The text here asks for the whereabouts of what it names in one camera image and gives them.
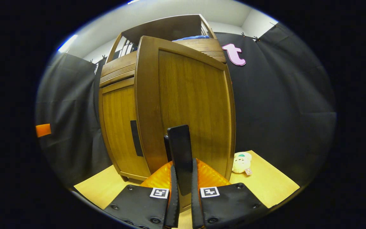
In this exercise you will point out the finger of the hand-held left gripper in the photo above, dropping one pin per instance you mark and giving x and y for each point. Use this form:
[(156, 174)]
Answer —
[(43, 130)]

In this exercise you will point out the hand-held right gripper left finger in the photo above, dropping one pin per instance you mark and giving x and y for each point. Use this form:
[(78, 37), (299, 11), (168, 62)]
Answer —
[(174, 197)]

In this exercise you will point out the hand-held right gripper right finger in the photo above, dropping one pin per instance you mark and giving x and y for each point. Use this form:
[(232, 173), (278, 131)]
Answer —
[(195, 197)]

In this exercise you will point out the wooden shoe cabinet door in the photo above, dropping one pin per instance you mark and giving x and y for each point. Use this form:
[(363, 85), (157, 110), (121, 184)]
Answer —
[(189, 95), (119, 127)]

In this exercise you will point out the wooden double-door shoe cabinet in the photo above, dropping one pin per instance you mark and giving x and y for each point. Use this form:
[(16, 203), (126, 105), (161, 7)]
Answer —
[(167, 28)]

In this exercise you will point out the cream plush toy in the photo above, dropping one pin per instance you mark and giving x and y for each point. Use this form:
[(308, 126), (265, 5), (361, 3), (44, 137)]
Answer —
[(241, 163)]

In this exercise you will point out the ceiling light panel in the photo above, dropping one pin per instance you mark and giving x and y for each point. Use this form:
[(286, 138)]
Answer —
[(133, 1), (67, 43)]

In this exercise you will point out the black backdrop cloth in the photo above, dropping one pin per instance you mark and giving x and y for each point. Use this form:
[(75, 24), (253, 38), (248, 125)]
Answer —
[(281, 111)]

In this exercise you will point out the dark cover upright book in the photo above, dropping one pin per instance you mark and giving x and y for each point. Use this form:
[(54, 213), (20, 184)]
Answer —
[(134, 48)]

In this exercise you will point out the blue folded towel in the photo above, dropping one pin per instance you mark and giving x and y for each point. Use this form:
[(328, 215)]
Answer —
[(192, 37)]

